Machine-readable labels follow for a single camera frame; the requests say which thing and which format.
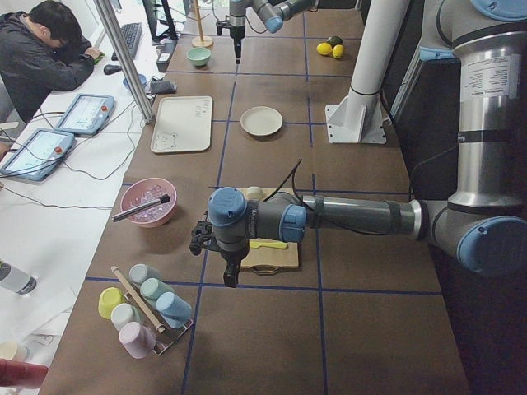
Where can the bamboo cutting board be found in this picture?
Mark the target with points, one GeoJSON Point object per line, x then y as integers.
{"type": "Point", "coordinates": [267, 261]}

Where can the red bottle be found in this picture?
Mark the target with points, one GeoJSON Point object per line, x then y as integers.
{"type": "Point", "coordinates": [16, 374]}

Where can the yellow plastic knife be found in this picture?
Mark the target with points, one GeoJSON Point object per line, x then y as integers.
{"type": "Point", "coordinates": [256, 244]}

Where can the grey folded cloth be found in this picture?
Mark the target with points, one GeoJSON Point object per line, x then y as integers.
{"type": "Point", "coordinates": [162, 87]}

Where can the green lime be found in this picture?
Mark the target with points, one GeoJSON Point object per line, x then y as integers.
{"type": "Point", "coordinates": [334, 40]}

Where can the pink bowl with ice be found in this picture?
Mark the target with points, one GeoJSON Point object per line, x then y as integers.
{"type": "Point", "coordinates": [148, 190]}

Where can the teach pendant far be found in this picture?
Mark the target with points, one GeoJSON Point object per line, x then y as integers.
{"type": "Point", "coordinates": [86, 115]}

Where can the black keyboard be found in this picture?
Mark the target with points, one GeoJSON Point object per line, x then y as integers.
{"type": "Point", "coordinates": [132, 33]}

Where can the teach pendant near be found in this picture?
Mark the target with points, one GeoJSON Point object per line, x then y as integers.
{"type": "Point", "coordinates": [39, 155]}

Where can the green cup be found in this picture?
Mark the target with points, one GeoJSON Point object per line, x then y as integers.
{"type": "Point", "coordinates": [152, 288]}

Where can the cream round plate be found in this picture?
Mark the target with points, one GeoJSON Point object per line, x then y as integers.
{"type": "Point", "coordinates": [261, 121]}

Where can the light blue cup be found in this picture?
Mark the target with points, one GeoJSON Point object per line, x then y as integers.
{"type": "Point", "coordinates": [175, 311]}

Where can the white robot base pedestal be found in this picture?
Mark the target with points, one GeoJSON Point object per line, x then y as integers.
{"type": "Point", "coordinates": [358, 117]}

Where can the person in black jacket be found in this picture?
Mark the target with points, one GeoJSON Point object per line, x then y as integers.
{"type": "Point", "coordinates": [43, 51]}

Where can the blue bowl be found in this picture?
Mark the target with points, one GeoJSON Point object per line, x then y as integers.
{"type": "Point", "coordinates": [141, 78]}

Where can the steel muddler black tip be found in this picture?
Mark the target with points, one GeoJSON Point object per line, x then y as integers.
{"type": "Point", "coordinates": [143, 207]}

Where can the pink cup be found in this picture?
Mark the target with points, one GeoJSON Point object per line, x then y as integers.
{"type": "Point", "coordinates": [137, 339]}

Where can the paper cup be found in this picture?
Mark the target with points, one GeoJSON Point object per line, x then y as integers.
{"type": "Point", "coordinates": [14, 351]}

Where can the clear water bottle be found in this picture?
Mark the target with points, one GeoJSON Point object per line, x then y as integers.
{"type": "Point", "coordinates": [15, 280]}

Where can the aluminium frame post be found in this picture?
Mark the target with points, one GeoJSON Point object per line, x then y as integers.
{"type": "Point", "coordinates": [112, 29]}

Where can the teach pendant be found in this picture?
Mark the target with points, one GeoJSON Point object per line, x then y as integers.
{"type": "Point", "coordinates": [86, 115]}
{"type": "Point", "coordinates": [39, 155]}

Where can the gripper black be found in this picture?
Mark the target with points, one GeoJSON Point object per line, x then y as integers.
{"type": "Point", "coordinates": [231, 258]}
{"type": "Point", "coordinates": [237, 32]}

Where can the wooden mug tree stand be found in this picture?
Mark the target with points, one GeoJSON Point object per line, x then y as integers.
{"type": "Point", "coordinates": [200, 40]}

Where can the white steamed bun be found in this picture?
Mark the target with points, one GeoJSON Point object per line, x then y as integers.
{"type": "Point", "coordinates": [254, 193]}

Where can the yellow lemon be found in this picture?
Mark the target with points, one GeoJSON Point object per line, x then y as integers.
{"type": "Point", "coordinates": [338, 51]}
{"type": "Point", "coordinates": [324, 49]}

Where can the yellow lemon upper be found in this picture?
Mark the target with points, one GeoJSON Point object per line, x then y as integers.
{"type": "Point", "coordinates": [324, 49]}

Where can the yellow lemon lower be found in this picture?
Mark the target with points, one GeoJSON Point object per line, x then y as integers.
{"type": "Point", "coordinates": [338, 51]}

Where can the white bear tray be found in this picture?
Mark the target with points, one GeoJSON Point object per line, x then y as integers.
{"type": "Point", "coordinates": [183, 124]}

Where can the black computer mouse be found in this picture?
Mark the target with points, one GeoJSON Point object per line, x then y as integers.
{"type": "Point", "coordinates": [110, 69]}

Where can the black label stand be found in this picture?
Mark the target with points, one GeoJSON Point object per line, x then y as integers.
{"type": "Point", "coordinates": [164, 54]}

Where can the grey cup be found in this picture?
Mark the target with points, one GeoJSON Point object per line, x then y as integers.
{"type": "Point", "coordinates": [141, 272]}

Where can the mint green bowl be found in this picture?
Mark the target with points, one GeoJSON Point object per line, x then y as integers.
{"type": "Point", "coordinates": [199, 56]}

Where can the white cup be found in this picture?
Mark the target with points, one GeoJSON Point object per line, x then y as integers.
{"type": "Point", "coordinates": [125, 313]}

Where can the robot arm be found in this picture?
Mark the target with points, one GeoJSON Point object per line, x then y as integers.
{"type": "Point", "coordinates": [479, 224]}
{"type": "Point", "coordinates": [272, 14]}

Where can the yellow cup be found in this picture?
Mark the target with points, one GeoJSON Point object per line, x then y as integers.
{"type": "Point", "coordinates": [109, 298]}

